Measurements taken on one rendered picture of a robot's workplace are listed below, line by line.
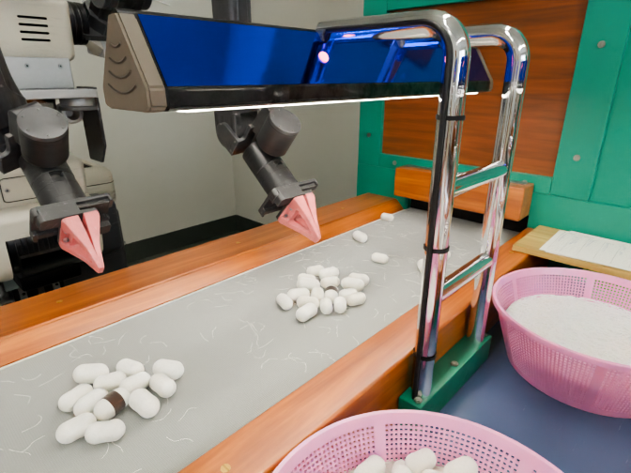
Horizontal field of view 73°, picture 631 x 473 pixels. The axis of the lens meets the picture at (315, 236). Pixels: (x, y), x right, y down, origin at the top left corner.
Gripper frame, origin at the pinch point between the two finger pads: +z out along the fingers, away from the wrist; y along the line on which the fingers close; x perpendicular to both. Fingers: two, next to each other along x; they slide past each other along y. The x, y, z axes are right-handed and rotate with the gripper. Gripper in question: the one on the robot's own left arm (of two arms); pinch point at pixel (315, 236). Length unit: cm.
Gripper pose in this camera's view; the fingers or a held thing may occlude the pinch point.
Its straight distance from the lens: 71.6
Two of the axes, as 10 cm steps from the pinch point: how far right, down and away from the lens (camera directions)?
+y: 6.9, -2.6, 6.8
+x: -4.8, 5.4, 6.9
